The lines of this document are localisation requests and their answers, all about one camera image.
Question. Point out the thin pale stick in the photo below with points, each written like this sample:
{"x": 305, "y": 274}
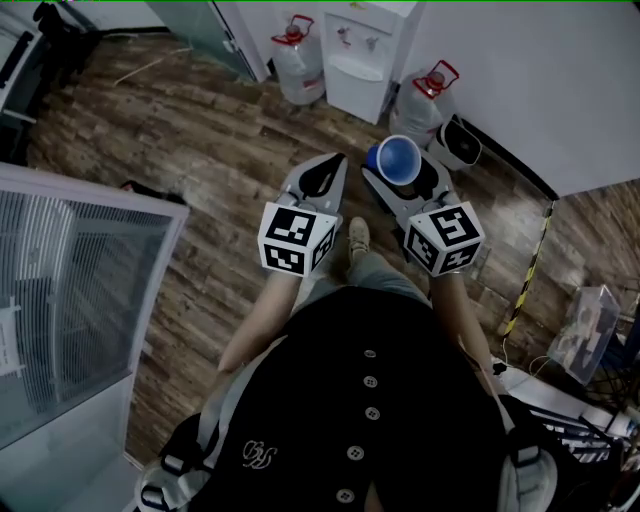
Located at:
{"x": 145, "y": 67}

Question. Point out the clear plastic storage box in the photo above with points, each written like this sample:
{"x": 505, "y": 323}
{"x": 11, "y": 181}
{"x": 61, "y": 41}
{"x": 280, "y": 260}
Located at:
{"x": 585, "y": 335}

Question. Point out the white framed glass partition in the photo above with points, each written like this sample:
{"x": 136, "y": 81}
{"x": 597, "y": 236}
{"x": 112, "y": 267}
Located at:
{"x": 75, "y": 300}

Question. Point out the white water dispenser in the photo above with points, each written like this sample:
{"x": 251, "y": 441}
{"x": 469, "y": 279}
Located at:
{"x": 360, "y": 85}

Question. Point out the yellow black striped floor strip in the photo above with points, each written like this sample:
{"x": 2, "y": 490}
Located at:
{"x": 530, "y": 270}

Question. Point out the person's black buttoned top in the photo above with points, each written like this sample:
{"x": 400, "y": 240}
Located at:
{"x": 370, "y": 430}

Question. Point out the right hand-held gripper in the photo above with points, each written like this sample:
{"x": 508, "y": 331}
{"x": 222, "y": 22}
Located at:
{"x": 445, "y": 235}

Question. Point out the person's right forearm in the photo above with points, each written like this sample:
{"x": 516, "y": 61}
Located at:
{"x": 462, "y": 320}

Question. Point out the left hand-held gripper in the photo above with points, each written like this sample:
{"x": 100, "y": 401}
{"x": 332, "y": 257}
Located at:
{"x": 287, "y": 235}

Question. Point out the person's left forearm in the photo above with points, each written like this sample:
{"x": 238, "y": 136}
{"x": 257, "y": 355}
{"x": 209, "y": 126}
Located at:
{"x": 260, "y": 320}

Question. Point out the black metal rack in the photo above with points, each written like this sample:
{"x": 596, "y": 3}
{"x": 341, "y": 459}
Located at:
{"x": 575, "y": 440}

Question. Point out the blue cup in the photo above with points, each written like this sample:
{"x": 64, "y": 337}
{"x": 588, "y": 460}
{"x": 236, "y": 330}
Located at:
{"x": 397, "y": 160}

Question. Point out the person's blue jeans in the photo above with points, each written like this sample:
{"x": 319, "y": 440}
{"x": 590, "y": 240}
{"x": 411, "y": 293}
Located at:
{"x": 385, "y": 275}

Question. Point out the glass door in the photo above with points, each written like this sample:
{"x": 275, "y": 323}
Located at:
{"x": 205, "y": 30}

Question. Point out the white bin with black inside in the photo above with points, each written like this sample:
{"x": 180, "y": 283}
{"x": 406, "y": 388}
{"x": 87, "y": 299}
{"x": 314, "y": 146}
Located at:
{"x": 460, "y": 145}

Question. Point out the person's right beige shoe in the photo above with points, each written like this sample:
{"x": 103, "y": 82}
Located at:
{"x": 358, "y": 237}

